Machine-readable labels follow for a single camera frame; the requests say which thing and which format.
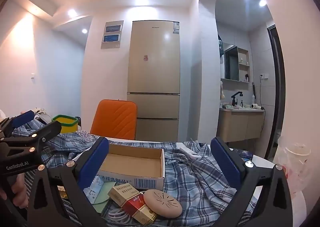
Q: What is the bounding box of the cardboard box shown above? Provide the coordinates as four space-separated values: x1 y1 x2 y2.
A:
96 143 165 190

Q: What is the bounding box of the clear plastic cup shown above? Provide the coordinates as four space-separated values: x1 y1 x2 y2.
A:
274 137 313 196

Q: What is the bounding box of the light blue tissue packet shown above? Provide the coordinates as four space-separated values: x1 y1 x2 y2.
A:
82 176 110 204

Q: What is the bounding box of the green paper envelope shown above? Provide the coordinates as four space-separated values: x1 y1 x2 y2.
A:
92 192 118 214

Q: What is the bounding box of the dark glass door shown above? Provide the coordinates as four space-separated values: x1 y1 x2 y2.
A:
267 25 285 160

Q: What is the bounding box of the beige refrigerator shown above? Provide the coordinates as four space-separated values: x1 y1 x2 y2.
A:
126 20 181 142

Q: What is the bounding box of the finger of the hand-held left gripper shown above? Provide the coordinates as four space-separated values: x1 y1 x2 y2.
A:
0 110 35 138
0 121 62 154

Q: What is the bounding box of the blue foil packet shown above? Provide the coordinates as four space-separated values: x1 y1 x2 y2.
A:
235 149 253 160

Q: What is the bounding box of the wall electrical panel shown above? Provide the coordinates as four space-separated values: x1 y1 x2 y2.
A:
101 20 124 49

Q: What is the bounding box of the orange chair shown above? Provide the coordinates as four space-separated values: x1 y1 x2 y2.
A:
90 100 138 140

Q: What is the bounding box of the beige vanity cabinet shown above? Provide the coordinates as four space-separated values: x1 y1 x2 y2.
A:
216 107 265 142

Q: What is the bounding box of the black faucet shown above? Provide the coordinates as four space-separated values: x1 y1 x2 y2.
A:
230 91 243 107

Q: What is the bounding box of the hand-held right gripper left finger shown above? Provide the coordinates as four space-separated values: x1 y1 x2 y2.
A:
26 137 110 227

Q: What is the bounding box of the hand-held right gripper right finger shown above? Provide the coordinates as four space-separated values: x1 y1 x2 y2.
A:
210 137 294 227

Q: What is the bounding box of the red and gold cigarette pack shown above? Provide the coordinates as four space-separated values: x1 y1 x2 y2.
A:
107 184 157 225

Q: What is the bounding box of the blue plaid shirt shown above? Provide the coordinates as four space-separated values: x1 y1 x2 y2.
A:
11 119 258 227

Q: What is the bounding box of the mirror cabinet with shelves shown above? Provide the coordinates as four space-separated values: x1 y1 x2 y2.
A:
221 42 251 90

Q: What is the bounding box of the white cable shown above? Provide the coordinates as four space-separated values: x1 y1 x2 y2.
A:
108 207 133 222

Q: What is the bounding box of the gold and blue cigarette pack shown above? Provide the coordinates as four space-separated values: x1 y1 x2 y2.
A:
57 185 68 200

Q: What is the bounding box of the person's left hand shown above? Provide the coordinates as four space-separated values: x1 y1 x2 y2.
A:
0 173 28 210

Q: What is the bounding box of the yellow container with green rim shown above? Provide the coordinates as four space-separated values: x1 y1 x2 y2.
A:
52 114 78 134

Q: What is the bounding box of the pink round vented disc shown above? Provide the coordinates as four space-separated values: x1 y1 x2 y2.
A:
143 189 183 218

